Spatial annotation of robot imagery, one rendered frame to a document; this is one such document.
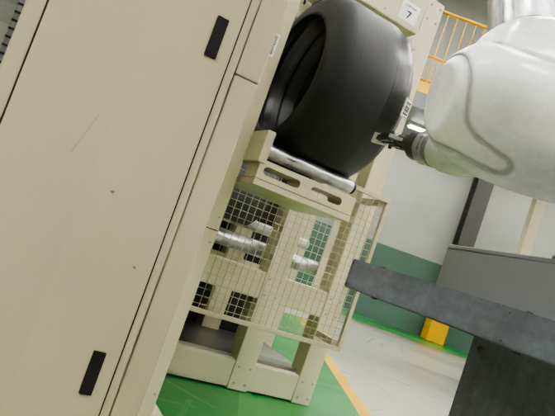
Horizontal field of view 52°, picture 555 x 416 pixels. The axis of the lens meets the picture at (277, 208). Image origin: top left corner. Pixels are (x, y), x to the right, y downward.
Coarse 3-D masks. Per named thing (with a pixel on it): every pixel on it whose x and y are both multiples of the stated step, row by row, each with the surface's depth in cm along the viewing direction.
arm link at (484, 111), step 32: (512, 0) 76; (544, 0) 74; (512, 32) 68; (544, 32) 67; (448, 64) 67; (480, 64) 63; (512, 64) 62; (544, 64) 63; (448, 96) 65; (480, 96) 62; (512, 96) 61; (544, 96) 61; (448, 128) 65; (480, 128) 63; (512, 128) 62; (544, 128) 61; (480, 160) 66; (512, 160) 64; (544, 160) 63; (544, 192) 67
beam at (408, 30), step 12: (312, 0) 233; (360, 0) 219; (372, 0) 221; (384, 0) 223; (396, 0) 225; (408, 0) 228; (420, 0) 230; (384, 12) 224; (396, 12) 226; (420, 12) 231; (396, 24) 228; (408, 24) 229; (408, 36) 236
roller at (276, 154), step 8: (272, 152) 171; (280, 152) 172; (288, 152) 174; (272, 160) 174; (280, 160) 173; (288, 160) 173; (296, 160) 175; (304, 160) 176; (296, 168) 176; (304, 168) 176; (312, 168) 177; (320, 168) 179; (312, 176) 179; (320, 176) 179; (328, 176) 180; (336, 176) 181; (328, 184) 182; (336, 184) 182; (344, 184) 183; (352, 184) 184; (352, 192) 185
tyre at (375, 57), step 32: (352, 0) 180; (320, 32) 209; (352, 32) 167; (384, 32) 174; (288, 64) 216; (320, 64) 169; (352, 64) 165; (384, 64) 170; (288, 96) 220; (320, 96) 166; (352, 96) 166; (384, 96) 170; (256, 128) 197; (288, 128) 175; (320, 128) 169; (352, 128) 171; (384, 128) 173; (320, 160) 179; (352, 160) 179
